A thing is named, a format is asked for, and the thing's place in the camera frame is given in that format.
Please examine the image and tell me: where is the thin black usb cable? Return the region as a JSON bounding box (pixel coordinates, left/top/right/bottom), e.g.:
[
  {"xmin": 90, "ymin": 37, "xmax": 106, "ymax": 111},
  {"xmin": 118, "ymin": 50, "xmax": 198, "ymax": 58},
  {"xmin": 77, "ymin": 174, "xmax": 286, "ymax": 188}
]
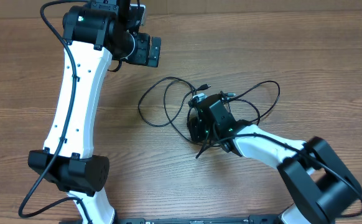
[{"xmin": 220, "ymin": 80, "xmax": 281, "ymax": 125}]

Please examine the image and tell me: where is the thick black usb cable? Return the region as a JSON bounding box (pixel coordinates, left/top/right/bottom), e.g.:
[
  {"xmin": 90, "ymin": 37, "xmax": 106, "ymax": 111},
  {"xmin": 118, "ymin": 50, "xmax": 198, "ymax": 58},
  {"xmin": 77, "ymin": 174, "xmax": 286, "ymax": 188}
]
[{"xmin": 137, "ymin": 77, "xmax": 212, "ymax": 146}]

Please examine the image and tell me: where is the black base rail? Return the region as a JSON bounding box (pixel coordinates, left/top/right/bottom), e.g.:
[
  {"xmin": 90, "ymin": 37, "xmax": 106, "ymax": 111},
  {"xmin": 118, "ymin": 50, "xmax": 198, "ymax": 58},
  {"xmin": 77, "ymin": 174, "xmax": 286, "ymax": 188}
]
[{"xmin": 59, "ymin": 213, "xmax": 284, "ymax": 224}]

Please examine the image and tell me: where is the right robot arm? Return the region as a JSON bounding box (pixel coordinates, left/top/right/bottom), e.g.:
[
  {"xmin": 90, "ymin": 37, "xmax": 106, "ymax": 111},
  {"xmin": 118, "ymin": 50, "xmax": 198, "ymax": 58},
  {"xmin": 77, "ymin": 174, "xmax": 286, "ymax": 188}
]
[{"xmin": 187, "ymin": 93, "xmax": 362, "ymax": 223}]

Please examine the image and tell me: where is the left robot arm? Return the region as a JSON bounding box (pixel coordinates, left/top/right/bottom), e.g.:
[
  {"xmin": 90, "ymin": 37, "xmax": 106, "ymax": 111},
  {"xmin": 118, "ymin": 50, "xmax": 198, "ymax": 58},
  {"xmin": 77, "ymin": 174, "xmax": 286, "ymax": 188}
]
[{"xmin": 28, "ymin": 1, "xmax": 161, "ymax": 223}]

